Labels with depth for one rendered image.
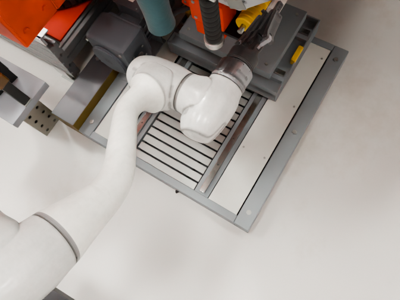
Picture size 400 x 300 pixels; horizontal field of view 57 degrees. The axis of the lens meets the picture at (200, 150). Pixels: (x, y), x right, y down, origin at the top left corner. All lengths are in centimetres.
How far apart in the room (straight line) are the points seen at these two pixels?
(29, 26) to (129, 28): 31
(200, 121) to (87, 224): 36
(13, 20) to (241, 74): 68
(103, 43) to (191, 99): 58
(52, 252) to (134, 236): 97
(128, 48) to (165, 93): 47
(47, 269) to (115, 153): 24
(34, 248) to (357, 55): 149
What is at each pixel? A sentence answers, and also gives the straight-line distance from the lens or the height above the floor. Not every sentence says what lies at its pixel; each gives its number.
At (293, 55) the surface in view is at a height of 18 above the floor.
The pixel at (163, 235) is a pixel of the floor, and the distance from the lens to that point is 149.
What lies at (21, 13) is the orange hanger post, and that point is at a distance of 124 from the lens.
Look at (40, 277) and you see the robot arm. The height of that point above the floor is 95.
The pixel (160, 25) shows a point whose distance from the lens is 117.
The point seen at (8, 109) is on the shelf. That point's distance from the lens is 133.
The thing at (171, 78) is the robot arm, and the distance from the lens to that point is 88.
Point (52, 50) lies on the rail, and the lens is 153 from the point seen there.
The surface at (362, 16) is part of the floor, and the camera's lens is 187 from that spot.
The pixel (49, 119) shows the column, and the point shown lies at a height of 5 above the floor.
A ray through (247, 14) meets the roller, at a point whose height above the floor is 54.
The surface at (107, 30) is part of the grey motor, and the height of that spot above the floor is 41.
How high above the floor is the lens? 145
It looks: 71 degrees down
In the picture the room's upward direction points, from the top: 22 degrees counter-clockwise
